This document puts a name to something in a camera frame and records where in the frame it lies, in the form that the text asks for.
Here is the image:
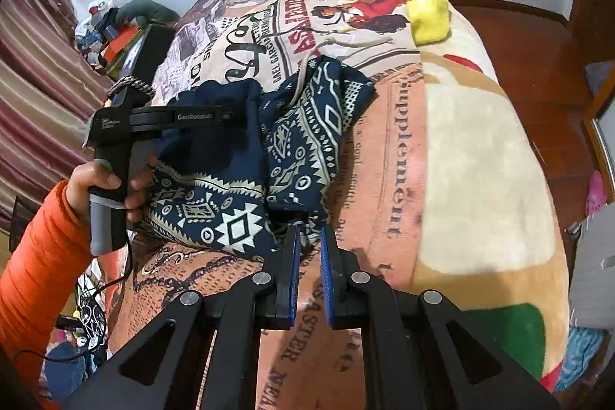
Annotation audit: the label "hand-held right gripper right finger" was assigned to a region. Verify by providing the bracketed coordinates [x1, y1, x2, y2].
[319, 225, 560, 410]

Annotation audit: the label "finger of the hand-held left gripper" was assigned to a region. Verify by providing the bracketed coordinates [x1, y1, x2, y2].
[215, 103, 251, 126]

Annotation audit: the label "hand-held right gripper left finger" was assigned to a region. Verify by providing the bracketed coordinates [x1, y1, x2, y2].
[62, 225, 303, 410]

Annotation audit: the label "navy patterned pants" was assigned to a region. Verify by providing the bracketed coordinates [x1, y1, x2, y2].
[130, 57, 378, 259]

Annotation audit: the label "person's left forearm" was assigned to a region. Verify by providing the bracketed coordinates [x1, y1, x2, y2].
[0, 179, 94, 392]

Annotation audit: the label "person's left hand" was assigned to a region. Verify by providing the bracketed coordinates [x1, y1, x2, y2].
[67, 154, 160, 224]

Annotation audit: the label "black cabinet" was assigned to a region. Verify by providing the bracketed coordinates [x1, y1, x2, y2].
[125, 24, 176, 84]

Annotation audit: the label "striped curtain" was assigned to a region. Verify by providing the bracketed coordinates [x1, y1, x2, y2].
[0, 0, 121, 223]

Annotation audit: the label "pile of clutter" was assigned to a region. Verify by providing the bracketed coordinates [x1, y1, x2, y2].
[74, 0, 181, 72]

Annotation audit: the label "printed blanket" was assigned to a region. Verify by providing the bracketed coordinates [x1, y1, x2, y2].
[108, 0, 572, 410]

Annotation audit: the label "yellow plush pillow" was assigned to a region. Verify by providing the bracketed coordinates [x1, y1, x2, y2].
[259, 0, 452, 46]

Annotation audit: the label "blue cloth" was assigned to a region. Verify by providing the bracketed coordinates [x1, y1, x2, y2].
[552, 326, 603, 394]

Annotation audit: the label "pink slippers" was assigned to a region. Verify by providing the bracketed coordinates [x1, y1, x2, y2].
[586, 170, 608, 216]

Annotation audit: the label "braided wrist strap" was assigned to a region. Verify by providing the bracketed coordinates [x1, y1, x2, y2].
[105, 76, 155, 102]

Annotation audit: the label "black cable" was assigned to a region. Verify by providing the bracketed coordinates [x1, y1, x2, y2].
[41, 239, 135, 363]

